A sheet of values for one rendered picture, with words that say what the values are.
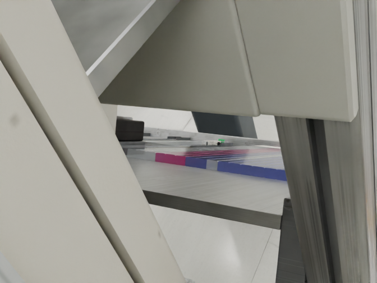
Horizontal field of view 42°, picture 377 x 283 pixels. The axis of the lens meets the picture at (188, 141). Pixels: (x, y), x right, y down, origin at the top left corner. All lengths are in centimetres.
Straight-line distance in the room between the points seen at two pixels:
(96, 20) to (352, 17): 9
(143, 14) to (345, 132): 11
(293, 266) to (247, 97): 15
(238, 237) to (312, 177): 161
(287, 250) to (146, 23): 22
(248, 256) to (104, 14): 166
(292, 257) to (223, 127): 139
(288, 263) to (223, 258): 148
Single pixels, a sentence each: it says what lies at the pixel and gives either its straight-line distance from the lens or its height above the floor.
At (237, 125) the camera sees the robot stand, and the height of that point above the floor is 38.
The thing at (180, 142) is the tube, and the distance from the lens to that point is 91.
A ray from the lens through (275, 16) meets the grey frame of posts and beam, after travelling 19.
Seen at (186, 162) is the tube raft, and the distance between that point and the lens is 58.
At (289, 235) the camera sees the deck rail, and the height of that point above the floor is 119.
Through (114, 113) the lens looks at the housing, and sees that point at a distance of 44.
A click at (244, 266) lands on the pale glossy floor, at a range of 178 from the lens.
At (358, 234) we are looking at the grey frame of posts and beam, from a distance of 28.
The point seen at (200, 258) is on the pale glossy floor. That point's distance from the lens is 184.
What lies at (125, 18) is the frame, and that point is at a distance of 16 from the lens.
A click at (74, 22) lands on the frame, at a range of 17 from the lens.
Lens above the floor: 145
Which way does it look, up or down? 39 degrees down
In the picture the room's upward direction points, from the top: 20 degrees counter-clockwise
